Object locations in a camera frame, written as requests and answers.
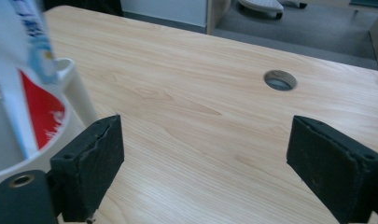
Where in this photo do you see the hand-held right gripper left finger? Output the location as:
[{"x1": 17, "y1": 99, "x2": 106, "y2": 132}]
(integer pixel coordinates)
[{"x1": 49, "y1": 114, "x2": 125, "y2": 223}]

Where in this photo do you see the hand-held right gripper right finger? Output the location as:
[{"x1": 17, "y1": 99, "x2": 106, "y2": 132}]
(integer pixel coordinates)
[{"x1": 286, "y1": 115, "x2": 378, "y2": 224}]

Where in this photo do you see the white cup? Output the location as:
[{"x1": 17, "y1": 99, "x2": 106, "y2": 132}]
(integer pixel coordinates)
[{"x1": 0, "y1": 58, "x2": 99, "y2": 191}]

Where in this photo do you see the white red toothpaste tube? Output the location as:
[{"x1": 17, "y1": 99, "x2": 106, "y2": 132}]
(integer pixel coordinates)
[{"x1": 0, "y1": 0, "x2": 67, "y2": 160}]

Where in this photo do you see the dark chair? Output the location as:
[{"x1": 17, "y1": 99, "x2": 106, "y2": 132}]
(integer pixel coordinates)
[{"x1": 41, "y1": 0, "x2": 124, "y2": 17}]

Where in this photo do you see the white chair base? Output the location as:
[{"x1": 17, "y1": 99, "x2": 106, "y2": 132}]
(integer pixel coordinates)
[{"x1": 237, "y1": 0, "x2": 285, "y2": 21}]

